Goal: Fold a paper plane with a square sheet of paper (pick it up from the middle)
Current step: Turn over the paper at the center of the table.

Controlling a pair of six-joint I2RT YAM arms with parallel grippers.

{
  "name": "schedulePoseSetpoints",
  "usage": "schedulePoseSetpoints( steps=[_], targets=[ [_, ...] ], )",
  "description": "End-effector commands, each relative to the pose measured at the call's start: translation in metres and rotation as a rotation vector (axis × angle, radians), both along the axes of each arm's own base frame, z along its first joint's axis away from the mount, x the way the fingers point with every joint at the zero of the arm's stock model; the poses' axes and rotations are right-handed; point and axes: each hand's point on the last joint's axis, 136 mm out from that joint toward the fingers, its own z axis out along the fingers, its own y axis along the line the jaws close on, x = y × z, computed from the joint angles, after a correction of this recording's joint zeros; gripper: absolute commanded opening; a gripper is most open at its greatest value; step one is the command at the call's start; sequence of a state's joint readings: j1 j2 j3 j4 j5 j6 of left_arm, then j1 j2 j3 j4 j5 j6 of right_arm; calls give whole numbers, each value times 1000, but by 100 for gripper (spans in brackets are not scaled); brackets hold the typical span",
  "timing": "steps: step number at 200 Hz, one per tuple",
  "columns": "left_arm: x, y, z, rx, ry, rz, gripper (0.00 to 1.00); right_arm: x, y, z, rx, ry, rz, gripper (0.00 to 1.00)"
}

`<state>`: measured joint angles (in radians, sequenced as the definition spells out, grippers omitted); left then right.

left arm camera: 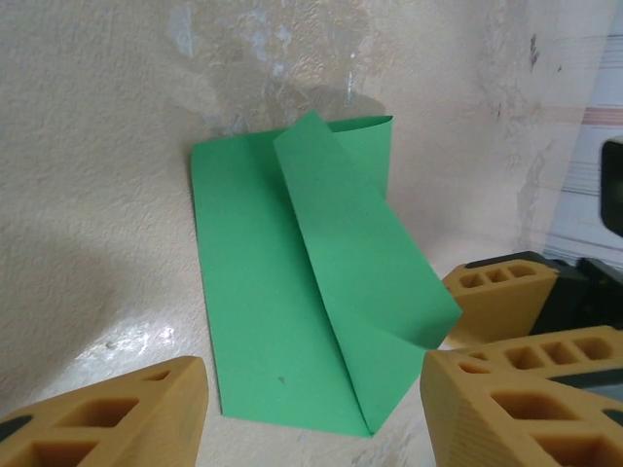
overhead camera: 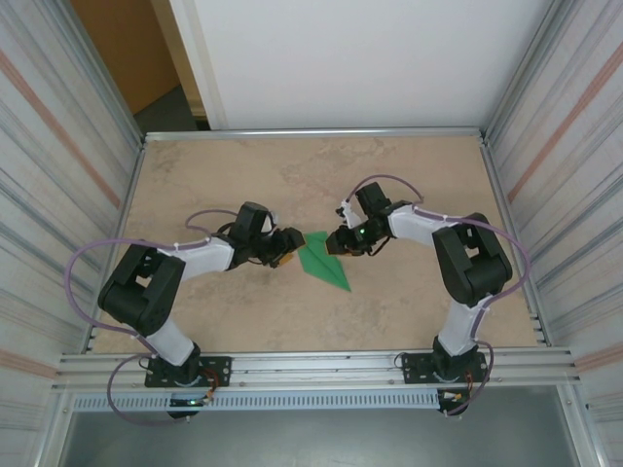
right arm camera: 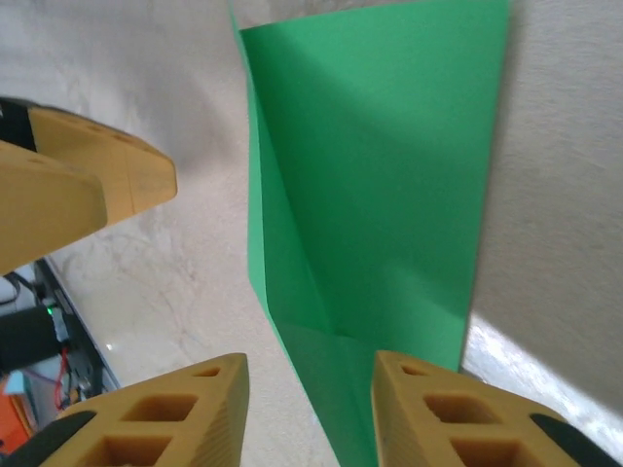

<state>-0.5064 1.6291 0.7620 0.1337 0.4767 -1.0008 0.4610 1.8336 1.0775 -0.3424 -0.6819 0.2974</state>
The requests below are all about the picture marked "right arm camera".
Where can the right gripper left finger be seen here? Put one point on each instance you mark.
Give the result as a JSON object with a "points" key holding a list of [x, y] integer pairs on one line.
{"points": [[194, 423]]}

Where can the green paper sheet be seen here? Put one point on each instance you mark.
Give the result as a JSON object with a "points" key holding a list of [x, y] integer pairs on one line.
{"points": [[379, 170]]}

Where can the orange box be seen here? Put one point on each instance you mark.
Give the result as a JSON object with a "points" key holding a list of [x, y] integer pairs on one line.
{"points": [[19, 413]]}

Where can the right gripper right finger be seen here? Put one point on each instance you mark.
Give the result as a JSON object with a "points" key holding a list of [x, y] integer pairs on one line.
{"points": [[438, 428]]}

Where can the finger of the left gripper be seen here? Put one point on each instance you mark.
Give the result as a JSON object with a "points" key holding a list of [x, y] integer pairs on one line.
{"points": [[44, 204], [136, 170]]}

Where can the black controller board green light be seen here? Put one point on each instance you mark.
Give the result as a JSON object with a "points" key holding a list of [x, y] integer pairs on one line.
{"points": [[24, 335]]}

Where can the light blue box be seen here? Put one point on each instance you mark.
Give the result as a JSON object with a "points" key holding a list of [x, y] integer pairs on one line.
{"points": [[12, 382]]}

